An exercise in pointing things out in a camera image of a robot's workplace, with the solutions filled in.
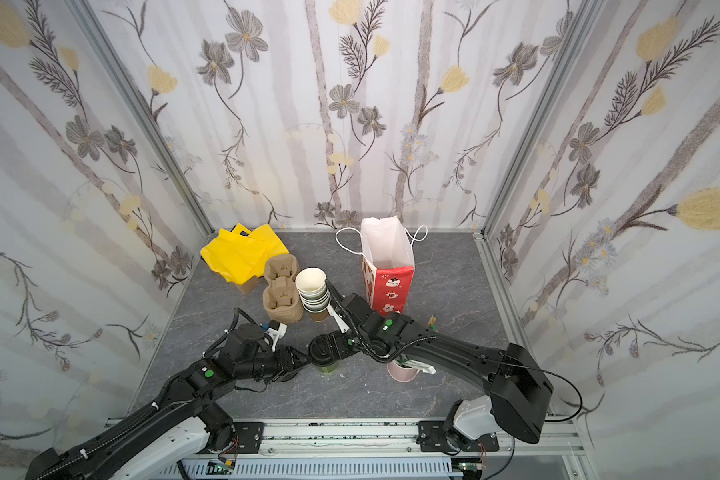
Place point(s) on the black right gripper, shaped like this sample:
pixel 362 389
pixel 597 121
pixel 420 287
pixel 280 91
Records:
pixel 336 345

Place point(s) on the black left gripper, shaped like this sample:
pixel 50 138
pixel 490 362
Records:
pixel 294 363

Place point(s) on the black plastic cup lid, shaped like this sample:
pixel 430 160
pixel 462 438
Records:
pixel 317 348

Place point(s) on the green paper coffee cup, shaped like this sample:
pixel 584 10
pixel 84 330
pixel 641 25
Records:
pixel 326 366

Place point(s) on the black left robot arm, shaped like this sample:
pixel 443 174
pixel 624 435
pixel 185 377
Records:
pixel 188 397

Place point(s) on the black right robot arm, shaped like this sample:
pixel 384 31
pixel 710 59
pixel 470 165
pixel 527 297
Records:
pixel 519 390

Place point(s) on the stack of black cup lids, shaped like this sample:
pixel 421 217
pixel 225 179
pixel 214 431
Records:
pixel 283 376

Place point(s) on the stack of paper cups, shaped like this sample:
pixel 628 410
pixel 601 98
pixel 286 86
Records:
pixel 313 292

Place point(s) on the stack of pulp cup carriers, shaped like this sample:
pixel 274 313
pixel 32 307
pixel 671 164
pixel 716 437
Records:
pixel 281 299

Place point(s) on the pink cup with utensils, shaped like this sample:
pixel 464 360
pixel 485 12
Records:
pixel 406 370

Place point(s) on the red white paper gift bag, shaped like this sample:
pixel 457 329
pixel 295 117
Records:
pixel 388 263

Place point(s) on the brown cardboard napkin box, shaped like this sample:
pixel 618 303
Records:
pixel 249 285

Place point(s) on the yellow napkin stack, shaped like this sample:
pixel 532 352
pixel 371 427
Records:
pixel 241 254

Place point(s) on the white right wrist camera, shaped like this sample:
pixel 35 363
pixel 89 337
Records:
pixel 343 327

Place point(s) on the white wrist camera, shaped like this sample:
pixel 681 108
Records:
pixel 274 332
pixel 343 327

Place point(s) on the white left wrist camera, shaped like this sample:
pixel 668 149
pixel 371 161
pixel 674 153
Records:
pixel 274 332

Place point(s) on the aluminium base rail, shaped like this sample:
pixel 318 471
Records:
pixel 402 448

